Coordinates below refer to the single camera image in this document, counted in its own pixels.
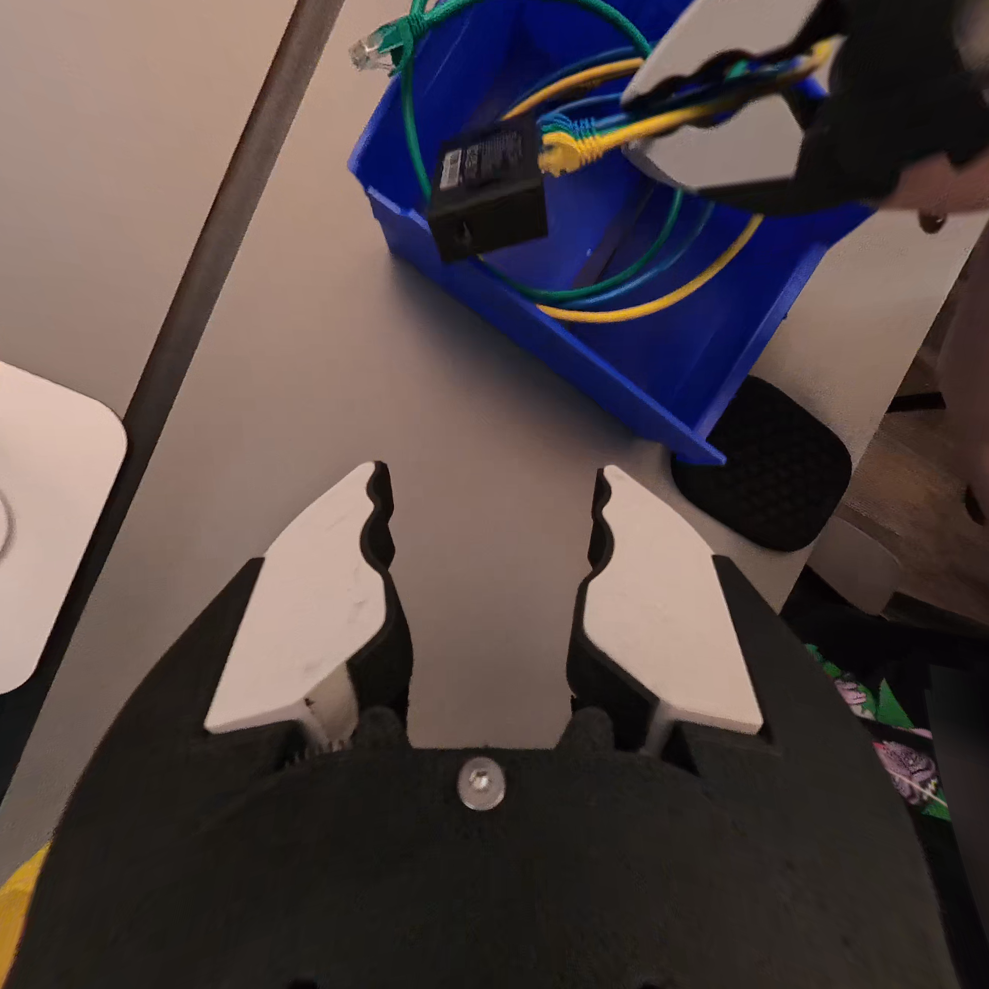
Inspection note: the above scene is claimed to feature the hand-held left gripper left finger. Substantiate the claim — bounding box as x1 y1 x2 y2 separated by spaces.
203 461 413 735

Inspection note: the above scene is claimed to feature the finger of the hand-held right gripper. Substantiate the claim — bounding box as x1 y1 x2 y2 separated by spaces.
622 99 811 216
620 0 843 109

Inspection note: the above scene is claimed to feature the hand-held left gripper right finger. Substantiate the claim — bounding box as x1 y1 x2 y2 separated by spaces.
566 465 766 739

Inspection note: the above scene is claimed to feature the blue ethernet cable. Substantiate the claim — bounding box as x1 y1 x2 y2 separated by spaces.
541 46 828 310

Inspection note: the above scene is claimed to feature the yellow ethernet cable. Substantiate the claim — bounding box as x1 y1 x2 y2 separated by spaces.
498 39 839 324

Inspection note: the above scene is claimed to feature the blue plastic bin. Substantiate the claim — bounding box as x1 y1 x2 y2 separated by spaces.
347 0 878 466

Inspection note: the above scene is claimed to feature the black network switch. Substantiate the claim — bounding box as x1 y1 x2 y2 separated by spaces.
427 116 551 264

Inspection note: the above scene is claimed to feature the green ethernet cable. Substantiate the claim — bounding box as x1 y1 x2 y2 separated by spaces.
349 0 689 304

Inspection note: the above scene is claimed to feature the person's right hand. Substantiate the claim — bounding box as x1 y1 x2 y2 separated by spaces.
873 147 989 234

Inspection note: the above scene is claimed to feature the white rounded plate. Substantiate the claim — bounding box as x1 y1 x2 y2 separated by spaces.
0 359 129 696

